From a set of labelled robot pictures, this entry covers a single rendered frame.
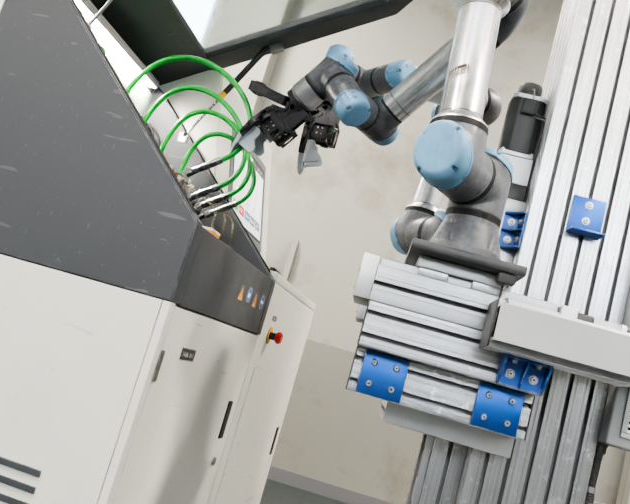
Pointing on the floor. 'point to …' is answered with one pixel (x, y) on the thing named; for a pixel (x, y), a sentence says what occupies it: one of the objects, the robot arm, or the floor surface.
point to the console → (291, 311)
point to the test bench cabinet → (62, 381)
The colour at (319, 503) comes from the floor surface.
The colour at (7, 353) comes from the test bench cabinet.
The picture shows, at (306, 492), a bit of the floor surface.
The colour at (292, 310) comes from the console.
